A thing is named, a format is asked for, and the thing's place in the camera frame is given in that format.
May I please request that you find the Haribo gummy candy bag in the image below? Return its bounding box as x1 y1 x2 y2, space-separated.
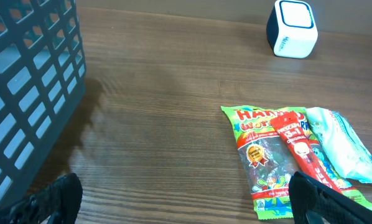
222 105 372 220

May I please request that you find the white barcode scanner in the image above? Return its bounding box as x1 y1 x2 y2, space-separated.
266 0 318 59

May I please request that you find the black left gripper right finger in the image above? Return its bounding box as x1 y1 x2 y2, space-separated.
289 172 372 224

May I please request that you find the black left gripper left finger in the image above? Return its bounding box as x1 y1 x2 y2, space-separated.
0 173 83 224

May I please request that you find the red Nescafe coffee stick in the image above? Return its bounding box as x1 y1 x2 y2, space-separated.
270 111 341 193

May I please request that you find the grey plastic shopping basket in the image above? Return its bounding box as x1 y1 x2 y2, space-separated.
0 0 86 209

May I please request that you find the teal tissue packet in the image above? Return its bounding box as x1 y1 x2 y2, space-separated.
306 107 372 184

